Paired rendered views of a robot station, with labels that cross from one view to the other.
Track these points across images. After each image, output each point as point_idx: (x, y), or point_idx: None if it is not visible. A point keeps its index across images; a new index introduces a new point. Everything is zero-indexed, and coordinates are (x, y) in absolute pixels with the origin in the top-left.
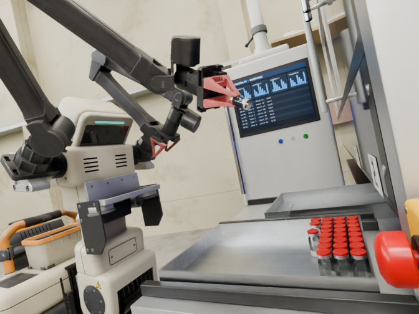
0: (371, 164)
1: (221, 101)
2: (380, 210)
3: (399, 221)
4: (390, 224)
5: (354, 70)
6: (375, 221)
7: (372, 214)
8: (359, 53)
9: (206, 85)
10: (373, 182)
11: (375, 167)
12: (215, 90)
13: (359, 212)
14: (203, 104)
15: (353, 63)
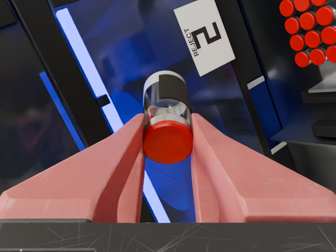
0: (203, 52)
1: (203, 158)
2: (306, 136)
3: (294, 115)
4: (300, 105)
5: (81, 89)
6: (302, 92)
7: (313, 124)
8: (37, 5)
9: (58, 188)
10: (240, 77)
11: (191, 20)
12: (117, 150)
13: (328, 135)
14: (305, 208)
15: (69, 83)
